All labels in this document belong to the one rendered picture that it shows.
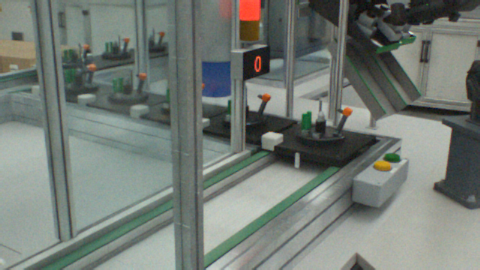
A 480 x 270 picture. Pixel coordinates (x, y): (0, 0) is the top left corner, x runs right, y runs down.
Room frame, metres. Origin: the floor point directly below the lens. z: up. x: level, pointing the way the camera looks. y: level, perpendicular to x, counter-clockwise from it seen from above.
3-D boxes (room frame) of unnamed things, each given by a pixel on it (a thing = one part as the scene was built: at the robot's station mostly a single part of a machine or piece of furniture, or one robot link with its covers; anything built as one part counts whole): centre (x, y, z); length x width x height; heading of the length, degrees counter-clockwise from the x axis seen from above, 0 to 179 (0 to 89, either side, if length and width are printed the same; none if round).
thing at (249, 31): (1.41, -0.01, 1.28); 0.05 x 0.05 x 0.05
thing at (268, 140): (1.47, -0.08, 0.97); 0.05 x 0.05 x 0.04; 57
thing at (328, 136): (1.50, -0.21, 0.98); 0.14 x 0.14 x 0.02
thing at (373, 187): (1.31, -0.35, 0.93); 0.21 x 0.07 x 0.06; 147
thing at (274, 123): (1.64, 0.00, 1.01); 0.24 x 0.24 x 0.13; 57
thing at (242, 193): (1.26, -0.03, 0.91); 0.84 x 0.28 x 0.10; 147
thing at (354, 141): (1.50, -0.21, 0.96); 0.24 x 0.24 x 0.02; 57
